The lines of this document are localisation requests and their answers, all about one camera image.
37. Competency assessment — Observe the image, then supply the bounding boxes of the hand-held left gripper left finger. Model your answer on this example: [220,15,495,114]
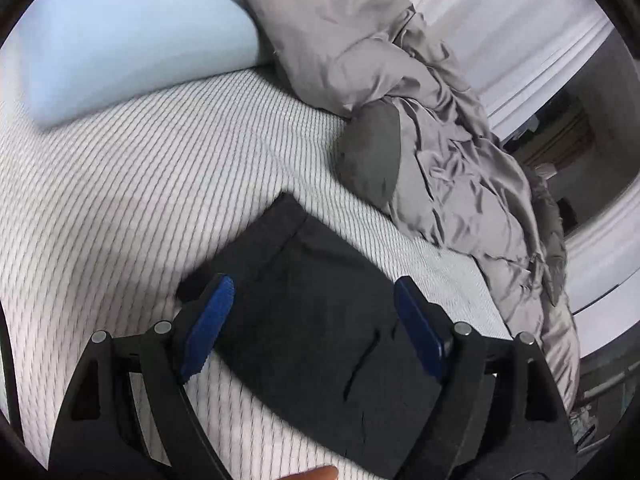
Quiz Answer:
[47,274,236,480]

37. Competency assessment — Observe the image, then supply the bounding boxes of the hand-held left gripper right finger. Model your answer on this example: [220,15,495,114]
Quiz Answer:
[394,277,578,480]

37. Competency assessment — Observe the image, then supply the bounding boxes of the black pants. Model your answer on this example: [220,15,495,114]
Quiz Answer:
[177,192,516,480]

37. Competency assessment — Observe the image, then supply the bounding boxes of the person's left hand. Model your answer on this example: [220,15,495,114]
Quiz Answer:
[280,465,341,480]

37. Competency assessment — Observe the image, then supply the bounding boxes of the grey duvet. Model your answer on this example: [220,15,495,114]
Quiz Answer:
[230,0,581,411]

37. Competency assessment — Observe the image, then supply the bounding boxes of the light blue pillow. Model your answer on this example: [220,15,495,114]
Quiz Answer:
[20,0,273,128]

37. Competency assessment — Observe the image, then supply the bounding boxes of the white curtain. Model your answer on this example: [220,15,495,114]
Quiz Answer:
[410,0,616,131]

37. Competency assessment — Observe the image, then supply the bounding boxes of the white door frame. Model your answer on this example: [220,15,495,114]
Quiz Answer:
[562,200,640,361]

